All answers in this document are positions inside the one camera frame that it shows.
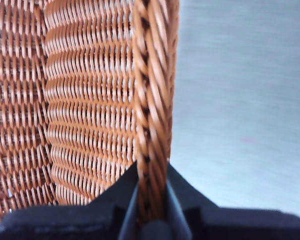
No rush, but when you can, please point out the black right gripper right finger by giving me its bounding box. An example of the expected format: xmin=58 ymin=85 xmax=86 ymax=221
xmin=167 ymin=163 xmax=300 ymax=240

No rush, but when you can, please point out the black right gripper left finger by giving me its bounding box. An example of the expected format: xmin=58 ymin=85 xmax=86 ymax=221
xmin=0 ymin=161 xmax=141 ymax=240

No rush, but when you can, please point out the brown wicker basket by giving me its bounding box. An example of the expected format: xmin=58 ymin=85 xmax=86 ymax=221
xmin=0 ymin=0 xmax=180 ymax=233

